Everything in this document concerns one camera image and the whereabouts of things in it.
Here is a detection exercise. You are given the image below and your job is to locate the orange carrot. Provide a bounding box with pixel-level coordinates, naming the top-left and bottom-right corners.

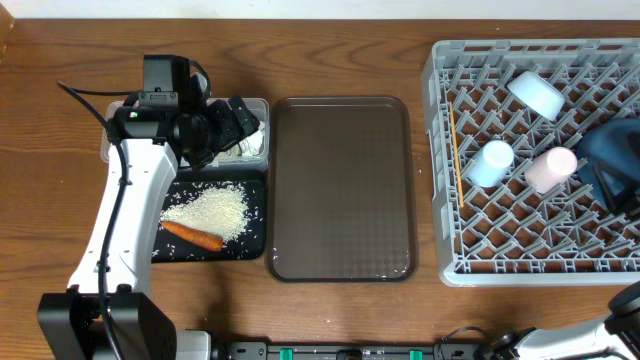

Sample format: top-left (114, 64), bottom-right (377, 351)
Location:
top-left (161, 221), bottom-right (224, 252)

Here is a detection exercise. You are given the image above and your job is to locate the white rice pile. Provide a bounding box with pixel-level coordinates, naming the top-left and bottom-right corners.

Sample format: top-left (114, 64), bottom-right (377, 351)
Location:
top-left (160, 181), bottom-right (251, 243)

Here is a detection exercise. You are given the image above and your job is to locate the pink cup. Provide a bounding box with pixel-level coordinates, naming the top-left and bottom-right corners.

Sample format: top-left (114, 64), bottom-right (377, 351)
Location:
top-left (524, 147), bottom-right (578, 194)

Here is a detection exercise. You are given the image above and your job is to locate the light blue bowl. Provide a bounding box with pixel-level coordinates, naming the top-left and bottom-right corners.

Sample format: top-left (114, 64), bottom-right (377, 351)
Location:
top-left (507, 71), bottom-right (565, 121)

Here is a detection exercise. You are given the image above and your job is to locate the light blue cup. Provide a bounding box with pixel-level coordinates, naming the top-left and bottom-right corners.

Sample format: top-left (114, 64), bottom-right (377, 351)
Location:
top-left (468, 140), bottom-right (515, 188)

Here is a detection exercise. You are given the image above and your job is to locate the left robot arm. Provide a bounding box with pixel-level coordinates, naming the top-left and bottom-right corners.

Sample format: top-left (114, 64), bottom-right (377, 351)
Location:
top-left (37, 55), bottom-right (259, 359)

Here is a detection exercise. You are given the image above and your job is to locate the black plastic tray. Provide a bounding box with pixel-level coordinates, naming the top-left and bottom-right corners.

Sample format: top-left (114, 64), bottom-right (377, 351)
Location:
top-left (152, 170), bottom-right (267, 263)

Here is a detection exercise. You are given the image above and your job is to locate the dark blue plate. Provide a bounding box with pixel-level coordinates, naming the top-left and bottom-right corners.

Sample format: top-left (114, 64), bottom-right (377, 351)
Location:
top-left (576, 118), bottom-right (639, 213)

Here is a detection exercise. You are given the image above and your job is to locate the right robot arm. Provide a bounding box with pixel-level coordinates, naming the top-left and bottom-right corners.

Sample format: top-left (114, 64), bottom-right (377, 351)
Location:
top-left (476, 284), bottom-right (639, 359)

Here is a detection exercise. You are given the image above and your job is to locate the clear plastic bin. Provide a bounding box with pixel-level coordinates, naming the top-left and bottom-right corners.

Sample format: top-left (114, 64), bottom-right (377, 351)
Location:
top-left (100, 97), bottom-right (271, 174)

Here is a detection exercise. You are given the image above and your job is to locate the grey dishwasher rack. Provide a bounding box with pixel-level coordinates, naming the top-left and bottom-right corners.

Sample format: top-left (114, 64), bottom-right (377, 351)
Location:
top-left (421, 38), bottom-right (639, 287)

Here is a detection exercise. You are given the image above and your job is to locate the brown serving tray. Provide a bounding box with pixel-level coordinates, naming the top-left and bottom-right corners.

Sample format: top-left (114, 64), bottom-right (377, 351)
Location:
top-left (266, 96), bottom-right (418, 283)

